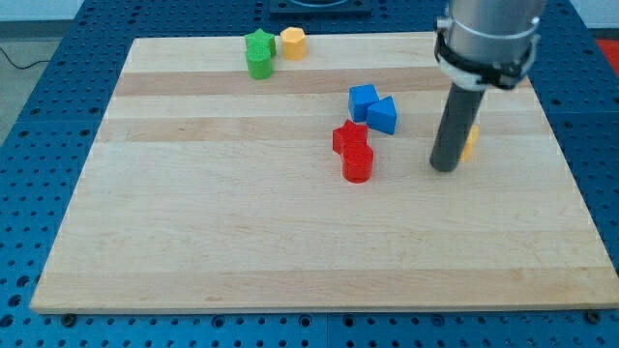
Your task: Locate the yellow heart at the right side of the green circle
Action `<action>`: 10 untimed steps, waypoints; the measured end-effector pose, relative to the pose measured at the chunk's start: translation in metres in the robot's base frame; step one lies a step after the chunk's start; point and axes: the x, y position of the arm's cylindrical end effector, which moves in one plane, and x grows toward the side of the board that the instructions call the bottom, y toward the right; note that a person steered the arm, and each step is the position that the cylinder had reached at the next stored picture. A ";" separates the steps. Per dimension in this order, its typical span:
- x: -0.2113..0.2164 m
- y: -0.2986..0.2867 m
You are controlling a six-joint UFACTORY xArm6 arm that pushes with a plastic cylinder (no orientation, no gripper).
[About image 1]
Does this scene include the yellow hexagon block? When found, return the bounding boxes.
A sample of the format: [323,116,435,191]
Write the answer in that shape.
[280,27,308,61]

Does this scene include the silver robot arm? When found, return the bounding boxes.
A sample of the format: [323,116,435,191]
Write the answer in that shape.
[434,0,546,92]

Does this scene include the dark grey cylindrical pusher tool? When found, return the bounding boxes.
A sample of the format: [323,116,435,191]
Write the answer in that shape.
[429,83,485,172]

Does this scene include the red cylinder block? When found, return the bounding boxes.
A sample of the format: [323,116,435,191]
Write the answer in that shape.
[340,143,373,184]

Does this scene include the green star block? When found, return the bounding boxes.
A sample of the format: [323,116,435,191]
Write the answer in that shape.
[244,28,277,57]

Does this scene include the blue triangle block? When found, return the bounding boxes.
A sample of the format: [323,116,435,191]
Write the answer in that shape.
[367,96,398,135]

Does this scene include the green cylinder block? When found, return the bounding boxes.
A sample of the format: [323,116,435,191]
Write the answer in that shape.
[246,46,273,79]

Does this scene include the light wooden board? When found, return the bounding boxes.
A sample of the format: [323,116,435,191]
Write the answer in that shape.
[31,33,618,314]

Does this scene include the black cable on floor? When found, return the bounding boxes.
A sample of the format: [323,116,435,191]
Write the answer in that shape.
[0,46,52,71]

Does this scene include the yellow heart block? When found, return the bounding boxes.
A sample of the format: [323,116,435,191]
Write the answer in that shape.
[459,124,480,162]

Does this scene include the blue cube block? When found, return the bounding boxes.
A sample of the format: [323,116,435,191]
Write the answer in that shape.
[348,84,379,123]

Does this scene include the red star block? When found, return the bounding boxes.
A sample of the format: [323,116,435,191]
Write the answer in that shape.
[332,120,368,154]

